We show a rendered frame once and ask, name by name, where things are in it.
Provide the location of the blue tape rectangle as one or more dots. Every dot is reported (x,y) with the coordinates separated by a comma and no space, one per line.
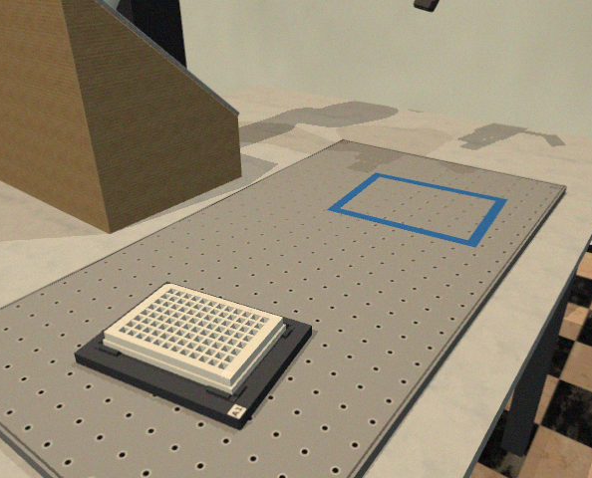
(472,241)

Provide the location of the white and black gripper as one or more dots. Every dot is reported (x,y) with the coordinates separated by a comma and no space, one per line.
(427,5)

